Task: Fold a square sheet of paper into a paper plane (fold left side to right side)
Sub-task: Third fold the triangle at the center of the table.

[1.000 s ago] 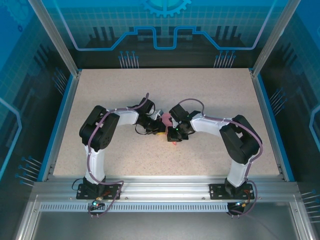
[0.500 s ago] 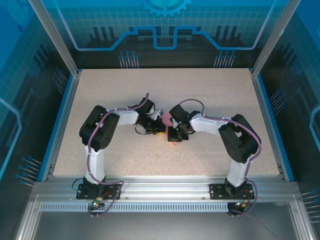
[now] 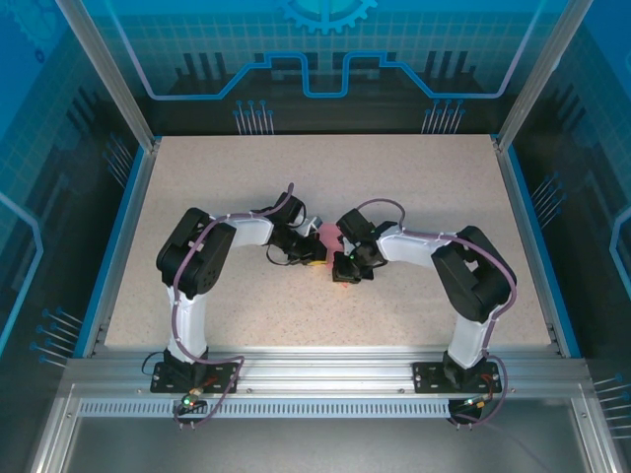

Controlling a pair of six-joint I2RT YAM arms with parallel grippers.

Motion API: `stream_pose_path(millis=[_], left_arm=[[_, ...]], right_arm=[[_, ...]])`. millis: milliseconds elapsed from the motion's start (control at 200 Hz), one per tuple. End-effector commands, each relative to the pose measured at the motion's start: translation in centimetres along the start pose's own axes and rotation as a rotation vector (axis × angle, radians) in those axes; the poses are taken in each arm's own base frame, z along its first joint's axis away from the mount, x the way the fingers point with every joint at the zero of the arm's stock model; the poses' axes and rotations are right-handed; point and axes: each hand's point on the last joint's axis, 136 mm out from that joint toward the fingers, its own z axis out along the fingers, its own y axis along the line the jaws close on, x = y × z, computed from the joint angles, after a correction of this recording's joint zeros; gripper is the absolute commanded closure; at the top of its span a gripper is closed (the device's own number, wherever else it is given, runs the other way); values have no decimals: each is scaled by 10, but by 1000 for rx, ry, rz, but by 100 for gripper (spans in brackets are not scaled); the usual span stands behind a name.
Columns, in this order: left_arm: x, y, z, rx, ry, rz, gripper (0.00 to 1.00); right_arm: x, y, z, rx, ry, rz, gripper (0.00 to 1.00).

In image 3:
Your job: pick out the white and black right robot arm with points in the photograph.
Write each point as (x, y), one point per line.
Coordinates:
(468, 340)

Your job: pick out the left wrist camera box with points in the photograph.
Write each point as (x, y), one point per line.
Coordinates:
(313, 225)

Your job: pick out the pink paper sheet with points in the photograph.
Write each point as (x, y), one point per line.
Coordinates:
(330, 234)

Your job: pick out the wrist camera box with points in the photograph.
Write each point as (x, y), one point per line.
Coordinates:
(347, 245)
(313, 225)

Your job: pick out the grey metal tray shelf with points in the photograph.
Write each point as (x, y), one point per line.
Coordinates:
(320, 443)

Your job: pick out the aluminium frame post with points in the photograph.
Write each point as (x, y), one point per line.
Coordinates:
(537, 74)
(116, 74)

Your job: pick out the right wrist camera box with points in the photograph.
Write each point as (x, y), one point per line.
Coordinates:
(347, 245)

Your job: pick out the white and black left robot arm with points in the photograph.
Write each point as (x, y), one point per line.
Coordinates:
(189, 320)

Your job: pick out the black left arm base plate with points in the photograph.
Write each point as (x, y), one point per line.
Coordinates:
(162, 382)

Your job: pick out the aluminium side rail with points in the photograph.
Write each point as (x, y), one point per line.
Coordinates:
(532, 246)
(124, 246)

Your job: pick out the aluminium mounting beam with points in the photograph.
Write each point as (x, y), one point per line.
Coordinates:
(325, 369)

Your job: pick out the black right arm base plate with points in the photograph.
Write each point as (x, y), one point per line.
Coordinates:
(426, 379)

